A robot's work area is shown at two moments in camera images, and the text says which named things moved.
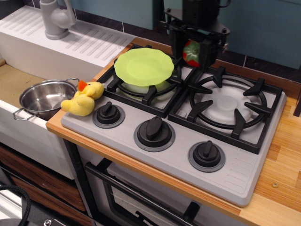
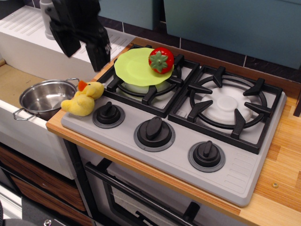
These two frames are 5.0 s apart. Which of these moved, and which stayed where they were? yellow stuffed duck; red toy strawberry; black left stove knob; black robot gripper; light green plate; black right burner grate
Moved: red toy strawberry; black robot gripper
Stayed: black left stove knob; yellow stuffed duck; light green plate; black right burner grate
